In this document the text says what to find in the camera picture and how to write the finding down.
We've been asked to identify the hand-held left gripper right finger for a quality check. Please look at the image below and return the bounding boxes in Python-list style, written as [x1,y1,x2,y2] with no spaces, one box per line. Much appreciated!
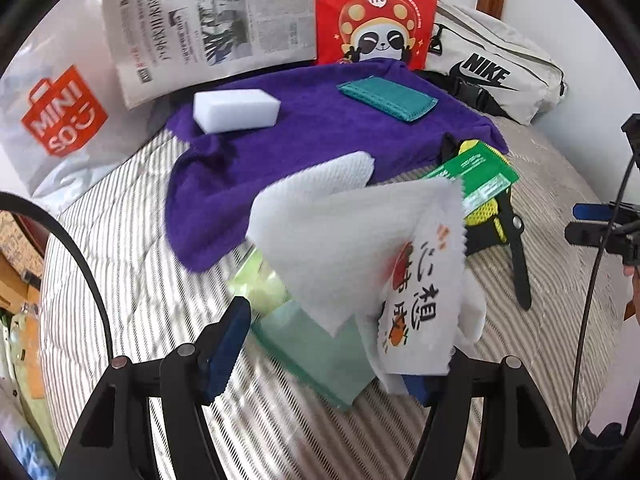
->
[405,345,573,480]

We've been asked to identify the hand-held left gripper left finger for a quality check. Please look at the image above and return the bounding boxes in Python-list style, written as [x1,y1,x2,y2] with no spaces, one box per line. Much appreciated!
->
[60,296,252,480]

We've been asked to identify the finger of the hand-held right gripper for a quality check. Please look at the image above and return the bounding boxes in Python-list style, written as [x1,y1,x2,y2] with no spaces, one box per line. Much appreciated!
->
[564,221,640,252]
[573,201,640,223]

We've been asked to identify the white cloth with orange print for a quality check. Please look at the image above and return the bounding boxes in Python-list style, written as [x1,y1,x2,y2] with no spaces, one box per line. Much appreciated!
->
[375,176,468,377]

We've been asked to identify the yellow mesh pouch black straps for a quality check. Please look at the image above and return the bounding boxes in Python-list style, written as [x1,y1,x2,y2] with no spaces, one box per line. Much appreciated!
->
[440,132,533,311]

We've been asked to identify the white textured cloth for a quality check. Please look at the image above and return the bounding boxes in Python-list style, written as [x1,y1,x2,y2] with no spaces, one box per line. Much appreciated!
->
[248,151,453,338]

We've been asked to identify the person's right hand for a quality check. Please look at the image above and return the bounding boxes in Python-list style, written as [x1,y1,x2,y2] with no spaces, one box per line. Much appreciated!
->
[623,265,640,322]

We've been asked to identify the light green cloth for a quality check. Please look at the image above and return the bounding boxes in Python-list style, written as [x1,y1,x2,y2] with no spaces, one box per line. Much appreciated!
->
[227,247,376,408]

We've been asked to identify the green packet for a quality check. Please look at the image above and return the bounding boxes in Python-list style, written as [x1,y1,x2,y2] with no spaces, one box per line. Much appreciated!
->
[422,141,520,216]

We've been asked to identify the striped bed sheet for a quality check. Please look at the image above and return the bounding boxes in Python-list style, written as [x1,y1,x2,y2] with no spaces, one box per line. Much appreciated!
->
[40,105,631,480]

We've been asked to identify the white canvas bag black logo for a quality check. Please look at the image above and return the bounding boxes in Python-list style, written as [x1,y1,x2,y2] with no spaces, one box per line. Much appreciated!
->
[420,0,569,126]

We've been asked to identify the person's dark clothing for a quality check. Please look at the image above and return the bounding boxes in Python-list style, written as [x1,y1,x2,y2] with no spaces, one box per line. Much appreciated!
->
[570,420,632,480]

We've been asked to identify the purple towel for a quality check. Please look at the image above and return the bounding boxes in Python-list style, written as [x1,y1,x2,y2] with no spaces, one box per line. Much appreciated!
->
[165,58,510,275]

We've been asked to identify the white sponge block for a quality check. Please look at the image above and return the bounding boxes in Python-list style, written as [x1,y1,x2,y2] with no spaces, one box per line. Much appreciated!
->
[193,89,281,134]

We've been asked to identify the teal scrubbing pad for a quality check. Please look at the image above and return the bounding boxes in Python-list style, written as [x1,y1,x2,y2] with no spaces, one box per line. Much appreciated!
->
[337,76,439,124]

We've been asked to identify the white shopping bag orange logo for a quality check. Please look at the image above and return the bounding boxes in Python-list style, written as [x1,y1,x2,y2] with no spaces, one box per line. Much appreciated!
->
[0,35,198,201]

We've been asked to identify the newspaper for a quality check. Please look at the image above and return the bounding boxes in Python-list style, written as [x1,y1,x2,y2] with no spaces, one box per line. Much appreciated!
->
[101,0,321,110]

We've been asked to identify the black cable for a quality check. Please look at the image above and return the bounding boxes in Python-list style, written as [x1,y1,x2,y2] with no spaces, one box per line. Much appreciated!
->
[571,152,640,438]
[0,191,121,361]

